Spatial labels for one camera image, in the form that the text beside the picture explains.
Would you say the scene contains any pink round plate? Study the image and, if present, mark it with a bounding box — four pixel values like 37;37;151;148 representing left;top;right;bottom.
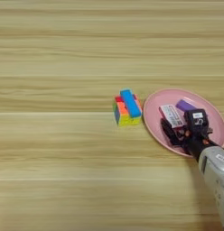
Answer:
142;88;224;159

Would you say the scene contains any multicoloured puzzle cube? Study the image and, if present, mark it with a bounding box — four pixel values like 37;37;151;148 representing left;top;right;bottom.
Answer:
112;93;144;127

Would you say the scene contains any white eraser with red edge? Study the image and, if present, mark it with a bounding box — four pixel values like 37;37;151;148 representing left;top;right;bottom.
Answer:
158;104;186;130

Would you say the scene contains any blue rectangular block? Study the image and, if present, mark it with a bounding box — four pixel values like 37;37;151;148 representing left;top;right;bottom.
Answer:
119;88;143;119

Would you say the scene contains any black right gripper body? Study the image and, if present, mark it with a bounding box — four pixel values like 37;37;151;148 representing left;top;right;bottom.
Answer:
176;125;220;161

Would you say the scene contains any purple rectangular block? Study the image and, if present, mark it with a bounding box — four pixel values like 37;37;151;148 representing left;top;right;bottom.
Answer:
175;98;198;113

